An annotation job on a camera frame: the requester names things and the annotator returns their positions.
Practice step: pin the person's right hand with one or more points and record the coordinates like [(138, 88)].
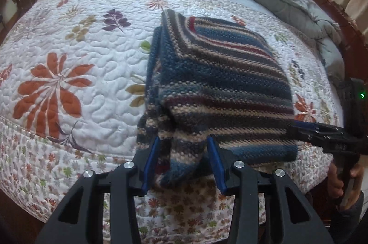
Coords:
[(335, 185)]

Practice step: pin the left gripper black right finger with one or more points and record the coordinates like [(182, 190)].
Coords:
[(268, 208)]

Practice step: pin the black camera box green light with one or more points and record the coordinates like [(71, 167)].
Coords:
[(353, 98)]

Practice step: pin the floral quilted bedspread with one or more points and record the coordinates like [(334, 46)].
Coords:
[(73, 76)]

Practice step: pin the striped knitted sweater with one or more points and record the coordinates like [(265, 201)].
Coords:
[(211, 77)]

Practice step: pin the wooden headboard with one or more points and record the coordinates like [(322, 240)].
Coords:
[(352, 47)]

